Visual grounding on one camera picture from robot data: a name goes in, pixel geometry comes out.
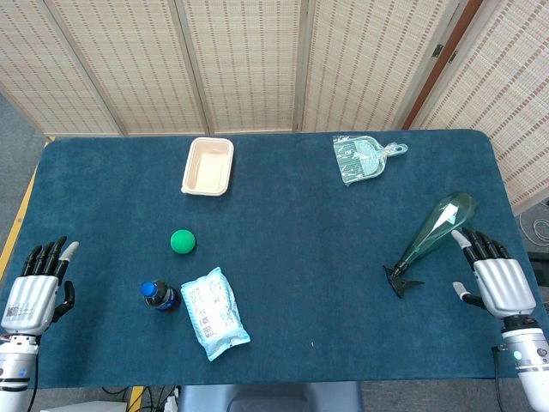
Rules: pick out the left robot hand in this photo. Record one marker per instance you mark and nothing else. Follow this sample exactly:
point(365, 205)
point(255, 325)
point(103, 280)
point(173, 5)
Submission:
point(32, 296)

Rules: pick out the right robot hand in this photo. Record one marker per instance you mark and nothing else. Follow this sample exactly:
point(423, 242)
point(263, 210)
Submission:
point(506, 283)

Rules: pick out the green spray bottle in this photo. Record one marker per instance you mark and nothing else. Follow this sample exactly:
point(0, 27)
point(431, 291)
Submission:
point(429, 236)

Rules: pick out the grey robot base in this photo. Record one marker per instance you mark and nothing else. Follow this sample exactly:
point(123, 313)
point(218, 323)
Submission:
point(266, 399)

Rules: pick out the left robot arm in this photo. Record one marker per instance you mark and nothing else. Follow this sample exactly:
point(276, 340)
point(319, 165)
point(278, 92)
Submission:
point(13, 369)

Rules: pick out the cola bottle blue cap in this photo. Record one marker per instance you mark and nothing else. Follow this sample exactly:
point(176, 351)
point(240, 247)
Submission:
point(161, 297)

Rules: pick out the yellow floor tape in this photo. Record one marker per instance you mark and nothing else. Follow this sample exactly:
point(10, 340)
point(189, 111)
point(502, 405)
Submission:
point(136, 399)
point(19, 214)

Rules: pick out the green ball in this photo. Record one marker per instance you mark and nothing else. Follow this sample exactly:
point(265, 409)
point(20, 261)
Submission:
point(183, 242)

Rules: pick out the white power strip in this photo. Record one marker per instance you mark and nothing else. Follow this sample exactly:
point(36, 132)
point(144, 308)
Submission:
point(171, 404)

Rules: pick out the white blue snack bag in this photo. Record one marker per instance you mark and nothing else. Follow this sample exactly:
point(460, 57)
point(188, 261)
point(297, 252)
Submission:
point(212, 311)

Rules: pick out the mint dustpan in plastic wrap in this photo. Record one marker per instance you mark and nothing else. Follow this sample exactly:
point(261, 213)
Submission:
point(358, 159)

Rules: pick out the woven screen panel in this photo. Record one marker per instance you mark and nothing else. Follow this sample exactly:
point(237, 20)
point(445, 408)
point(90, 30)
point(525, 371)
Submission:
point(506, 86)

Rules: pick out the blue table cloth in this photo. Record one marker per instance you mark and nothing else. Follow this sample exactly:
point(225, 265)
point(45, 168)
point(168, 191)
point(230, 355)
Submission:
point(300, 257)

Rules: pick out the beige plastic container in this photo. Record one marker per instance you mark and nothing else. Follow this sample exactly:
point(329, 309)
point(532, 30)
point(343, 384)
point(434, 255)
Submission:
point(208, 169)

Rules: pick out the metal screen hinge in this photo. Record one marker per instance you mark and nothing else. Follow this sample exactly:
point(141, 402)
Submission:
point(453, 56)
point(437, 50)

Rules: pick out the woven folding screen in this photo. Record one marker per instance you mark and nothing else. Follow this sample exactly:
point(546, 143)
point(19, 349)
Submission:
point(249, 64)

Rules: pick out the brown wooden post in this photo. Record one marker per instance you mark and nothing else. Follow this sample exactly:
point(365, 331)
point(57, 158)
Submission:
point(430, 86)

